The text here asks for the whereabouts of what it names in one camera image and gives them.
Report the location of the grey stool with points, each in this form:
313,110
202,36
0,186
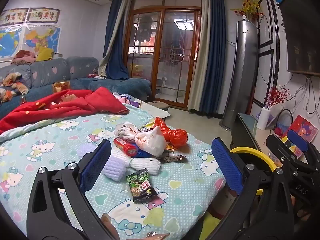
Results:
157,104

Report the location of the small orange wrapper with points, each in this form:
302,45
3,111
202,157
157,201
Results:
171,147

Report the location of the white orange plastic bag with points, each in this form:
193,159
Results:
152,142

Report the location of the red blanket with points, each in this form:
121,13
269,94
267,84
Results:
100,100

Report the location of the silver tower air conditioner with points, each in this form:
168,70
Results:
242,67

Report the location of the white crumpled cloth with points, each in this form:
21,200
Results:
96,75

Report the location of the yellow country wall map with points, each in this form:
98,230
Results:
42,38

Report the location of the orange patterned clothes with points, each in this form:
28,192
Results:
12,82

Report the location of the small lavender foam net sleeve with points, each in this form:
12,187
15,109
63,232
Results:
86,151

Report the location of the yellow pillow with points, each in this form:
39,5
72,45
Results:
45,53

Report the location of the yellow cardboard box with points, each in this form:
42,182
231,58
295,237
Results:
137,71

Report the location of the person's left hand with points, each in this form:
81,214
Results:
110,226

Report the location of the large lavender foam net sleeve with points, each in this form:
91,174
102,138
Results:
115,166

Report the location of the person's right hand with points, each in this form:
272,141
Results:
303,213

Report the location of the pink red clothes pile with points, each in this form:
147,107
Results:
23,56

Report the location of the blue curtain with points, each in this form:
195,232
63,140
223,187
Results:
116,55
212,55

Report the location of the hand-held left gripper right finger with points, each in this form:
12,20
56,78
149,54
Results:
227,166

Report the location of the blue heart pattern sofa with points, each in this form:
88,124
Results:
120,85

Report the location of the white vase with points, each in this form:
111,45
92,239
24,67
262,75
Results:
263,120

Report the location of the yellow red artificial flowers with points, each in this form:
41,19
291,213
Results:
247,6

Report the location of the white top coffee table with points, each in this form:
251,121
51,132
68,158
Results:
155,112

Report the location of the pink purple clothes pile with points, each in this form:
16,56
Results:
122,100

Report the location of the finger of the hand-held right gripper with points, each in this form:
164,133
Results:
280,147
297,140

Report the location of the green snack wrapper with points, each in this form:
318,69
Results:
141,186

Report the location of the colourful children's book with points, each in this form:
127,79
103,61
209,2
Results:
303,127

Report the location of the red snack can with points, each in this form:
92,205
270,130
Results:
125,147

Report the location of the cartoon cat printed blanket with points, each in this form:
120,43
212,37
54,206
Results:
50,135

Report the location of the world wall map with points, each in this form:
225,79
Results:
10,42

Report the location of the yellow rim trash bin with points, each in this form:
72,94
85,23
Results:
250,151

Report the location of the dark brown wrapper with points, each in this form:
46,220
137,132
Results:
173,158

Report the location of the white foam net bundle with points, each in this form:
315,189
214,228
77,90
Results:
145,166

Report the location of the white printed plastic bag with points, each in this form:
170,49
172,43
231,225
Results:
126,130

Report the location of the red yellow candy wrapper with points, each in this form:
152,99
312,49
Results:
147,127

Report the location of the red cloth item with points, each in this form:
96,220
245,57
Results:
278,131

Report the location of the wooden sliding glass door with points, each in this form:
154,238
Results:
160,55

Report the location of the red plastic bag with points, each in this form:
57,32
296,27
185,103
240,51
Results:
175,135

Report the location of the framed embroidery picture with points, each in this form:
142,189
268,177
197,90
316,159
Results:
12,17
43,15

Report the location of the small white camera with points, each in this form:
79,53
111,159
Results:
244,18

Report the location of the wall mounted television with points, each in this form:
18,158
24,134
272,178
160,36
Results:
302,30

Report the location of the dark television cabinet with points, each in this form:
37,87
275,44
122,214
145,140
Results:
245,127

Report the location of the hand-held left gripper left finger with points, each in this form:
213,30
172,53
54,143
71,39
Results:
96,165

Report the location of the gold gift box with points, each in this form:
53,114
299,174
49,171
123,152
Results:
60,87

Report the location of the yellow-green cloth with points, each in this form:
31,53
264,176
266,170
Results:
212,226

